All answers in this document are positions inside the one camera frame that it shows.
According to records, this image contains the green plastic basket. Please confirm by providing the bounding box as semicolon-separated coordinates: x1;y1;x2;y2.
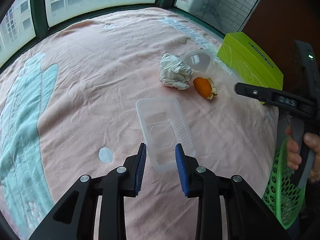
262;136;307;230

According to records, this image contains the orange peel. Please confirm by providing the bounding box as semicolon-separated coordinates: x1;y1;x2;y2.
193;77;218;100

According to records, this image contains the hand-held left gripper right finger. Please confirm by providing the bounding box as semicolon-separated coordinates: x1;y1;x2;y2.
175;143;292;240

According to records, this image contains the green tissue box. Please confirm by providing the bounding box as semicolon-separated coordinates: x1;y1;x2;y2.
216;32;284;105

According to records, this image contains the clear plastic tray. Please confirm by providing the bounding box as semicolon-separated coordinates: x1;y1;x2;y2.
135;97;196;173

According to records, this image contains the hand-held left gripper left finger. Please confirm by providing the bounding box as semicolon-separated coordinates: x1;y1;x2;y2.
29;142;147;240

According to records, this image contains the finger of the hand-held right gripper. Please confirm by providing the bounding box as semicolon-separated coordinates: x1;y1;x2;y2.
234;82;320;118

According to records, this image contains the brown wooden cabinet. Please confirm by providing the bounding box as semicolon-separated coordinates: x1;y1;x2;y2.
241;0;320;98

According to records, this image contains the dark green window frame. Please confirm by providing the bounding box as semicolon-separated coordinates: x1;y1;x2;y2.
0;0;272;68

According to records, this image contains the pink printed blanket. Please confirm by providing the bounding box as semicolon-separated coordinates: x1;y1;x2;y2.
0;7;288;240

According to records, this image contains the round clear plastic cup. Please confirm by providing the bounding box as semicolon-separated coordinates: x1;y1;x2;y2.
182;50;214;72

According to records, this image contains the person's right hand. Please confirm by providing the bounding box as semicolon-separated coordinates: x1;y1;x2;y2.
285;126;320;183

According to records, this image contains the white paper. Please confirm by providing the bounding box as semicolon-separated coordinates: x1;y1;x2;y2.
159;53;194;90

